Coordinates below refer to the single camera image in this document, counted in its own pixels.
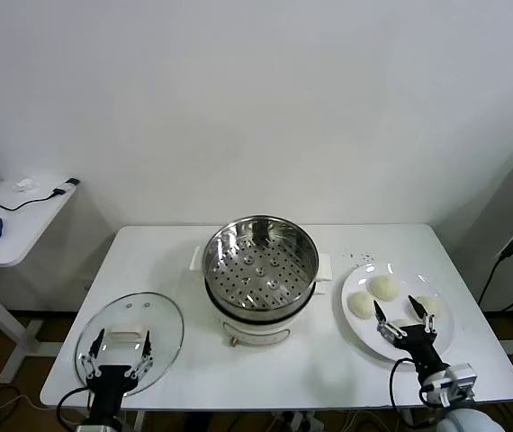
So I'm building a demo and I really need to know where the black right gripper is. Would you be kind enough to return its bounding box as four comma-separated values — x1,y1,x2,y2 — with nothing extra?
373,295,445,374

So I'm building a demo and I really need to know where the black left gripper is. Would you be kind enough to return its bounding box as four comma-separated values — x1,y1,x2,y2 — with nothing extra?
79,328,155,418

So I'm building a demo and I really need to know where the glass pot lid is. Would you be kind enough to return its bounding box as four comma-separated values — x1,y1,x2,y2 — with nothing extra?
74,292,185,398

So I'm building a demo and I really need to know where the perforated steel steamer basket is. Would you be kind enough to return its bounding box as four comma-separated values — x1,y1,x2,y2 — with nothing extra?
189,215,333,321

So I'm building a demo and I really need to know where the white round plate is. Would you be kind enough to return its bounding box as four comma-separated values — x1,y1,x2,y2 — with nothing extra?
340,262,455,365

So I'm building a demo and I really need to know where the white power strip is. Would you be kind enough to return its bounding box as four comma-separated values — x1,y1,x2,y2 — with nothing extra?
278,411,325,432

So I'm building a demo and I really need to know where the white electric cooker base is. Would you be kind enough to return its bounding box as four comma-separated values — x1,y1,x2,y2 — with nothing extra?
204,278,326,348

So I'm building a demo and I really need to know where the white side desk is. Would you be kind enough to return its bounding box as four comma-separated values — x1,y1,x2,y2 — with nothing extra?
0,178,80,383

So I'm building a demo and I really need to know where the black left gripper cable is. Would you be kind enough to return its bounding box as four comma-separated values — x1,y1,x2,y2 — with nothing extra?
56,386,94,427

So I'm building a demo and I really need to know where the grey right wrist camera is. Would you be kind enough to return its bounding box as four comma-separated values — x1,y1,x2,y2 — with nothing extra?
444,363,478,400

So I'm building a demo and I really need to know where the black usb cable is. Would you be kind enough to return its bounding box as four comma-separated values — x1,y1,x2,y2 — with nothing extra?
0,177,80,212

